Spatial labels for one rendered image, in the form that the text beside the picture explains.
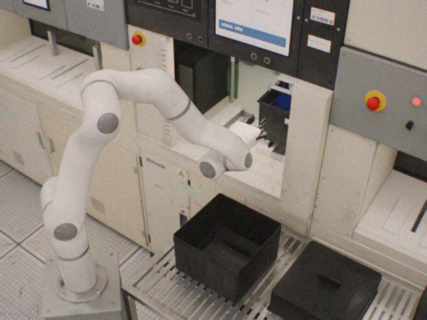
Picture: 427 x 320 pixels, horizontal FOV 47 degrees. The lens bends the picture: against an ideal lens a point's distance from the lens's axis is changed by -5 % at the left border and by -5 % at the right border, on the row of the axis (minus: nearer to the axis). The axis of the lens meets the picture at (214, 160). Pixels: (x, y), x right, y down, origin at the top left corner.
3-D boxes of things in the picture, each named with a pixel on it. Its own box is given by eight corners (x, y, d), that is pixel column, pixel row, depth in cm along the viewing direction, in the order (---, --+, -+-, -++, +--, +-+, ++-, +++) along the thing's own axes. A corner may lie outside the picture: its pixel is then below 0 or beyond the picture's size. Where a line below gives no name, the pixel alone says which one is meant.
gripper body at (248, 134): (219, 149, 175) (236, 133, 182) (245, 159, 171) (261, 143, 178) (219, 131, 170) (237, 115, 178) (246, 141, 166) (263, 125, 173)
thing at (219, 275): (219, 223, 201) (219, 191, 191) (278, 255, 189) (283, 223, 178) (173, 267, 184) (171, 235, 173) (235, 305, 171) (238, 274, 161)
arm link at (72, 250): (56, 264, 160) (40, 212, 145) (49, 225, 174) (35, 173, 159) (92, 256, 164) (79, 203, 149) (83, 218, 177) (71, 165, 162)
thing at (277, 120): (254, 142, 220) (255, 80, 199) (277, 118, 232) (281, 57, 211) (305, 163, 209) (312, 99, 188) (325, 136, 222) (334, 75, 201)
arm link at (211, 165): (238, 138, 164) (215, 137, 170) (216, 159, 155) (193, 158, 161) (245, 160, 168) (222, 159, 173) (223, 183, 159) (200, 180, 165)
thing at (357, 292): (265, 309, 170) (269, 285, 162) (307, 255, 189) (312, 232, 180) (342, 351, 157) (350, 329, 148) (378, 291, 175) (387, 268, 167)
